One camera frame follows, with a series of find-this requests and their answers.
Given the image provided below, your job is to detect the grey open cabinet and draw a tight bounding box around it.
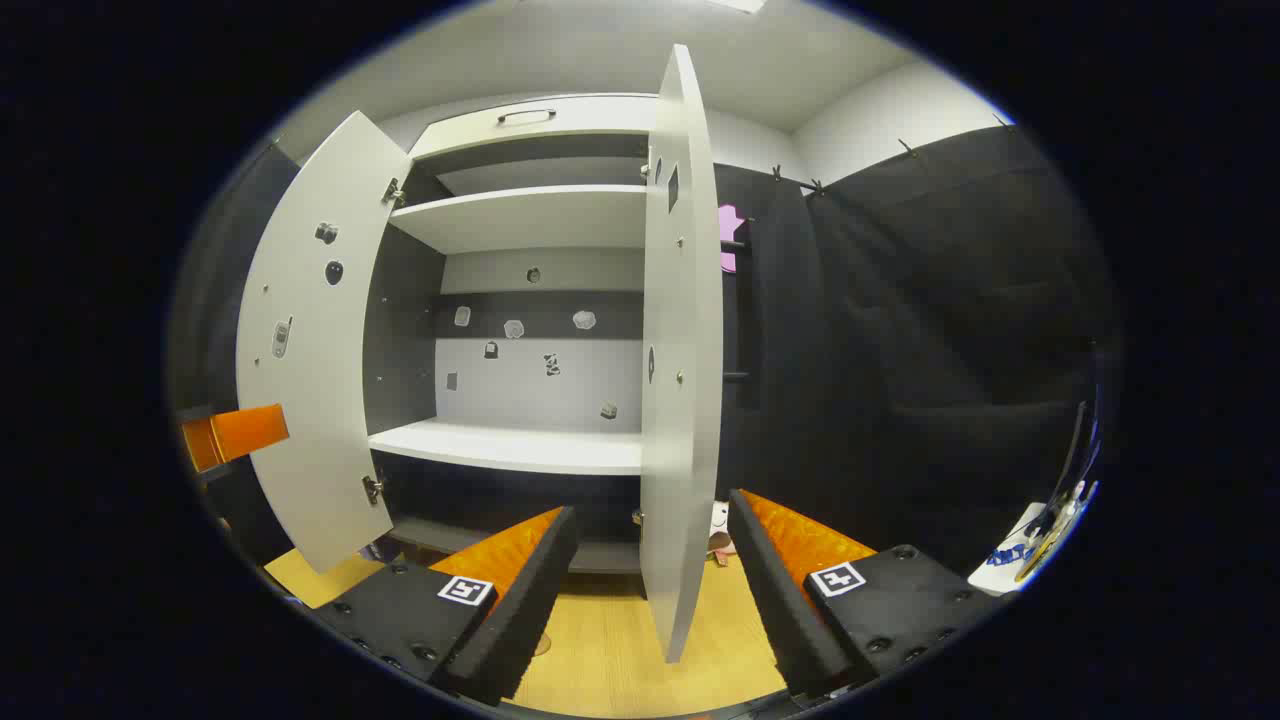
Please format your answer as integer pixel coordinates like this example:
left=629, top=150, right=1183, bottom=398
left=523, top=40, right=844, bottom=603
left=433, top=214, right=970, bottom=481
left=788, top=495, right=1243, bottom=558
left=362, top=135, right=651, bottom=576

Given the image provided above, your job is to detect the white board with cables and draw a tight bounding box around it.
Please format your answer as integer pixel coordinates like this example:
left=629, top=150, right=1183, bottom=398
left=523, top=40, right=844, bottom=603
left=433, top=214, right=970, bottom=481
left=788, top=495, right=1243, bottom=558
left=968, top=400, right=1101, bottom=596

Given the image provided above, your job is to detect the small white pink toy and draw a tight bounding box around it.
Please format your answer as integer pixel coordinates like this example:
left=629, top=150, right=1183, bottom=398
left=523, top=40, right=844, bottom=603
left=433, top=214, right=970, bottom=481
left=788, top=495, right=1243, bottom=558
left=708, top=500, right=738, bottom=567

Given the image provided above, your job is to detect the black backdrop cloth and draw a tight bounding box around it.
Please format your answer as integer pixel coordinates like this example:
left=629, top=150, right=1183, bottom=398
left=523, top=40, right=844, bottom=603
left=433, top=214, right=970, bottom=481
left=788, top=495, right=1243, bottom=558
left=165, top=125, right=1119, bottom=581

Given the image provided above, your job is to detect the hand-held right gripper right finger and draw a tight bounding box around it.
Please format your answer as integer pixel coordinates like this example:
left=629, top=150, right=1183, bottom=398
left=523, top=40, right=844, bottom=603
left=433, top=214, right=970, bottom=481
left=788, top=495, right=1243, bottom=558
left=727, top=488, right=1006, bottom=699

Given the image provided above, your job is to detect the grey cabinet door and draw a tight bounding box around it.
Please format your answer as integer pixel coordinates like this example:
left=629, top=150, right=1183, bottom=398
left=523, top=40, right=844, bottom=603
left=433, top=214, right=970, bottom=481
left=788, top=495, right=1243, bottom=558
left=235, top=110, right=413, bottom=576
left=636, top=43, right=753, bottom=664

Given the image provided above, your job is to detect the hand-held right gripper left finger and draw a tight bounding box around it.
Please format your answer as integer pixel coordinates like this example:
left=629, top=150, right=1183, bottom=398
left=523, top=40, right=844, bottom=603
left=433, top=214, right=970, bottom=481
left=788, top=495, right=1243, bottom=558
left=313, top=505, right=579, bottom=706

